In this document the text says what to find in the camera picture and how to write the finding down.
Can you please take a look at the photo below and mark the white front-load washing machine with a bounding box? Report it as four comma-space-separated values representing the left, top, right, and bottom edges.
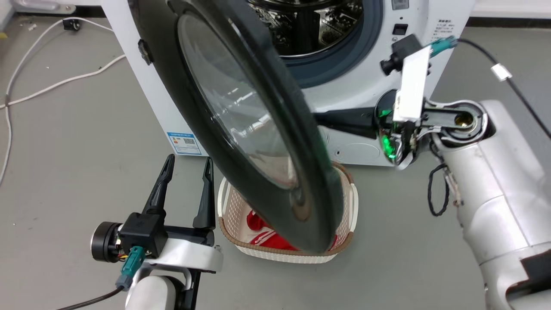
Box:
101, 0, 477, 167

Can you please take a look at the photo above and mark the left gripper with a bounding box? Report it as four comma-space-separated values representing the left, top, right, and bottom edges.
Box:
91, 154, 224, 273

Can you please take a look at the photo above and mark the blue energy label sticker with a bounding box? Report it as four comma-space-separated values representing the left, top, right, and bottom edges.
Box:
167, 131, 202, 156

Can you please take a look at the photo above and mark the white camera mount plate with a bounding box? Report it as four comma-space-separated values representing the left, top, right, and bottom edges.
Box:
392, 45, 433, 124

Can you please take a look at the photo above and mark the thin black looped arm cable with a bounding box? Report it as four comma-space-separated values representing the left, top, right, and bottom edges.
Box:
427, 163, 451, 217

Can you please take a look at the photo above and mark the black tagged cable teal plug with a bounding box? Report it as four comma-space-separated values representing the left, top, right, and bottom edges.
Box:
430, 36, 551, 140

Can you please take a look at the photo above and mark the white floor cable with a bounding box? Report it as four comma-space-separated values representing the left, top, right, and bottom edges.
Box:
0, 54, 127, 110
0, 17, 116, 186

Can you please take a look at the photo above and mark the steel washer drum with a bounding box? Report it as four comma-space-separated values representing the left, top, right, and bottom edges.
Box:
247, 0, 365, 59

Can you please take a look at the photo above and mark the black cable with teal plug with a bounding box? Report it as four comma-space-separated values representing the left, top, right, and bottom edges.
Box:
55, 246, 146, 310

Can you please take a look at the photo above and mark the red white-striped garment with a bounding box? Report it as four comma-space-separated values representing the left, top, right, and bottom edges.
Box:
246, 210, 339, 251

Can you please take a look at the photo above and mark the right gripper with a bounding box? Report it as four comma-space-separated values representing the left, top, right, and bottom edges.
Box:
313, 89, 432, 170

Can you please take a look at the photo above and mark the black round glass washer door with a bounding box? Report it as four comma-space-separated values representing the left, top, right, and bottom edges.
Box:
128, 0, 345, 254

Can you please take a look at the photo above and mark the white basket with brown rim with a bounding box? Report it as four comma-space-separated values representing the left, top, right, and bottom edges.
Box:
217, 161, 359, 264

